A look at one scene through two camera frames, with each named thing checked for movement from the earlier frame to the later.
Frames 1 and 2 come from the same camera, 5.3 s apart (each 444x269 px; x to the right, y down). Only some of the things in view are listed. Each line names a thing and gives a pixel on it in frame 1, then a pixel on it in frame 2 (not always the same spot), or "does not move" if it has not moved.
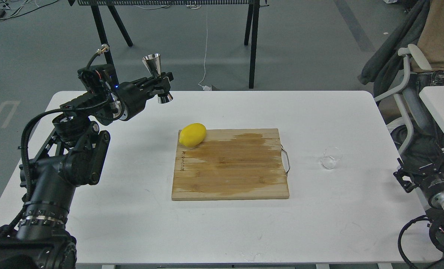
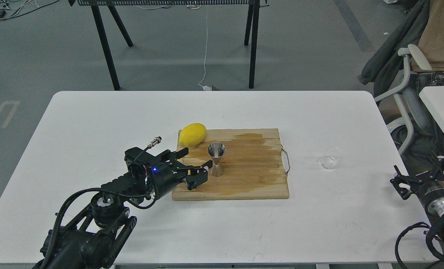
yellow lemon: (192, 135) does not move
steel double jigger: (153, 62) to (216, 150)
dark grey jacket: (384, 70) does not move
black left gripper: (134, 97) to (165, 175)
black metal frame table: (253, 9) does not move
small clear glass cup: (331, 155) does not move
